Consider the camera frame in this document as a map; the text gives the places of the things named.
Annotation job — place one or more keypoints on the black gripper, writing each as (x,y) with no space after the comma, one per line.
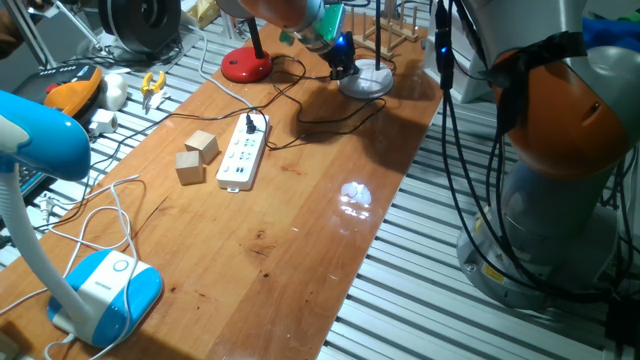
(341,52)

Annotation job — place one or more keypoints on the black power plug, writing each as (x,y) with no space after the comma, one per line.
(250,125)

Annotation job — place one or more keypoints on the white power strip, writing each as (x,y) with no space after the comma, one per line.
(240,160)

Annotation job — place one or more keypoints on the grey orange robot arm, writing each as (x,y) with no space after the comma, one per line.
(560,125)

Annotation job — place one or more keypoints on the red round lamp base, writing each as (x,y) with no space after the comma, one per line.
(245,67)

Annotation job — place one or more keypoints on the white power adapter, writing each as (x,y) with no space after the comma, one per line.
(102,122)

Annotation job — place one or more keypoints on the blue white desk lamp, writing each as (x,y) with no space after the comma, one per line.
(45,135)

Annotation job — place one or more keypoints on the wooden peg rack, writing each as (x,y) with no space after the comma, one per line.
(387,35)

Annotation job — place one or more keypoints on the white plastic drawer box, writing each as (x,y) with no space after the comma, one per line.
(470,87)

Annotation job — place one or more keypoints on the yellow crumpled packet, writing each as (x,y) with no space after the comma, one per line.
(202,12)

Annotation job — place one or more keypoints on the wooden cube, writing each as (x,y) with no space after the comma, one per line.
(190,169)
(202,145)

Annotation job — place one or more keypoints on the black filament spool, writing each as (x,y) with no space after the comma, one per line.
(145,22)

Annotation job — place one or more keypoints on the white rounded object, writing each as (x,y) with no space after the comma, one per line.
(116,90)

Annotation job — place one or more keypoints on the blue plastic bag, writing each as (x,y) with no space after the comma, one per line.
(615,32)

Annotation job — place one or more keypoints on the orange black teach pendant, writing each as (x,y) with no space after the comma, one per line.
(70,92)

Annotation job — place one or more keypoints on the black keyboard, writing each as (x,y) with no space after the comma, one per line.
(35,182)

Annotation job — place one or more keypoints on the aluminium frame post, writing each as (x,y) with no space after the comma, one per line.
(30,35)

